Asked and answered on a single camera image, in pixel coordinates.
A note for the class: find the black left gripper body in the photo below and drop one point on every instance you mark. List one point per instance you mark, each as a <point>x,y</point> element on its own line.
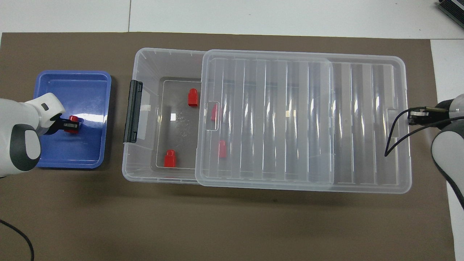
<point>57,125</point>

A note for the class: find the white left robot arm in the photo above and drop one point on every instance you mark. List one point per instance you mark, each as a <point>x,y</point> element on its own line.
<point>21,116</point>

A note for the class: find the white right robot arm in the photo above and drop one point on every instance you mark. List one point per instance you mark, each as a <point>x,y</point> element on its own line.
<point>449,152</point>

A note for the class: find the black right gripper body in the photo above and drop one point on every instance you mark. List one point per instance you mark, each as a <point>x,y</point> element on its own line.
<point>444,112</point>

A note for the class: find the brown table mat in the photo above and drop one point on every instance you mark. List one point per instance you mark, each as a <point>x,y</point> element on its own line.
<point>217,224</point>

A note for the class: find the clear ribbed plastic lid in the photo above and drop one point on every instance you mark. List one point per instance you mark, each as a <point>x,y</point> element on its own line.
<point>344,127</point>

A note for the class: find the dark ribbed device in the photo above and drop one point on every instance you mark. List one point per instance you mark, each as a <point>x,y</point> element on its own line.
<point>453,11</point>

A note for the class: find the clear plastic storage box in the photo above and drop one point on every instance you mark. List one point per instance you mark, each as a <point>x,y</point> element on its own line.
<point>152,65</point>

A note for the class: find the red block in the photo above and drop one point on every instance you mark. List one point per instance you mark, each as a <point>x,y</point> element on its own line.
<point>169,158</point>
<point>222,149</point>
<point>193,97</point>
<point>215,113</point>
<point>73,118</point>

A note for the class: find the blue plastic tray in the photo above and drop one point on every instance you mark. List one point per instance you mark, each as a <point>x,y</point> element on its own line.
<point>87,94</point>

